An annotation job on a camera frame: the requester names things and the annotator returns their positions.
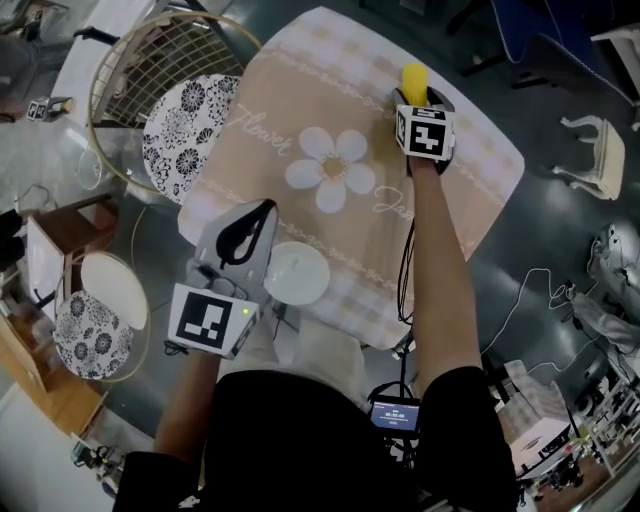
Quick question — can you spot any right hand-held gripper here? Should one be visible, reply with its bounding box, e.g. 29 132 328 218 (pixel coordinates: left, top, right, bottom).
390 86 458 177

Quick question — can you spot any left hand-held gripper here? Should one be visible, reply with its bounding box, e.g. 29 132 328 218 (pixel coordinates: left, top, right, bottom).
166 197 280 361

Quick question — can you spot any yellow soft object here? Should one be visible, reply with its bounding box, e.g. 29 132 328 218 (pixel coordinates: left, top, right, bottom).
401 63 430 107

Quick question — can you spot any white round plate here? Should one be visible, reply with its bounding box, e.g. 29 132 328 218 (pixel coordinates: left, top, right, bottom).
263 241 332 306

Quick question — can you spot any person's right forearm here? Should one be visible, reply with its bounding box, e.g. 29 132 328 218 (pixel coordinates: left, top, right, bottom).
407 164 484 399

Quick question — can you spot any person's left forearm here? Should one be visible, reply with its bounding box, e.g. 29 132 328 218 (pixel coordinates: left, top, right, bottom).
153 347 224 464

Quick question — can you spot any beige flower tablecloth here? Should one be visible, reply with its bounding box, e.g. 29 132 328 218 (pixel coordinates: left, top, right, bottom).
178 5 526 351

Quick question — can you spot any black white floral cushion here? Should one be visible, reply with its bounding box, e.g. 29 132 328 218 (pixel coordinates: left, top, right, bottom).
53 291 135 380
142 73 244 205

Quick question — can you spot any white round cushion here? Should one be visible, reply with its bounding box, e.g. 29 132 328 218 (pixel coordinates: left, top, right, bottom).
79 252 150 329

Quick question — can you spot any blue padded chair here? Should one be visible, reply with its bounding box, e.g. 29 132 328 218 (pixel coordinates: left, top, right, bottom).
447 0 640 106

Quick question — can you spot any brown wooden stand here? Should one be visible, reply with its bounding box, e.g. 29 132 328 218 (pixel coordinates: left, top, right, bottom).
29 192 121 266

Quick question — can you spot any clear plastic bin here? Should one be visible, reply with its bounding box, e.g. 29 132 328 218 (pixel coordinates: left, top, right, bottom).
77 144 109 191

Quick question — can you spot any cream carved stool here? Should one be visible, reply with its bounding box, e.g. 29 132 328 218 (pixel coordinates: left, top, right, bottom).
551 114 626 201

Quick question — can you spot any person's black shirt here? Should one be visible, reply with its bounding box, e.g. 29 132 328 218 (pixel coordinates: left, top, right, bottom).
112 367 519 512

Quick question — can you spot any small black monitor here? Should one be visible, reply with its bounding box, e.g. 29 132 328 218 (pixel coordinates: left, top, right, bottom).
369 398 421 432

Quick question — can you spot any black cable bundle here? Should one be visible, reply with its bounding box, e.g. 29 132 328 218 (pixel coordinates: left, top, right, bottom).
396 219 419 351

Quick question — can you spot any white floor cable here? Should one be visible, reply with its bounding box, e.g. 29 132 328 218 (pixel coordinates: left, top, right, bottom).
482 267 601 376

